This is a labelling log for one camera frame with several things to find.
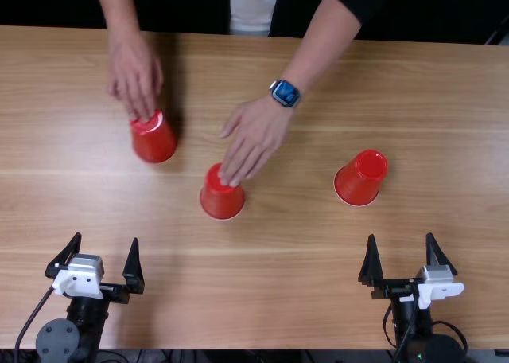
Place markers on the person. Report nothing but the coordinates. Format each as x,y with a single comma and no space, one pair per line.
254,5

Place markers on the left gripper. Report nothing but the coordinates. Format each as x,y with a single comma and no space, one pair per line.
115,293

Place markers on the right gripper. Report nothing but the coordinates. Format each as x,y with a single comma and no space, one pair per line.
393,289

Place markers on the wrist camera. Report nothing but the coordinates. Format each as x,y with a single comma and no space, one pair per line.
437,287
79,277

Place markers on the red cup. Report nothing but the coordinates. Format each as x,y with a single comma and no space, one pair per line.
220,201
155,144
358,180

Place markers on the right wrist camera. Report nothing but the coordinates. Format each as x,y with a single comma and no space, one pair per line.
437,287

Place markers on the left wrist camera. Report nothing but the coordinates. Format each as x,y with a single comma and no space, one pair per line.
79,277

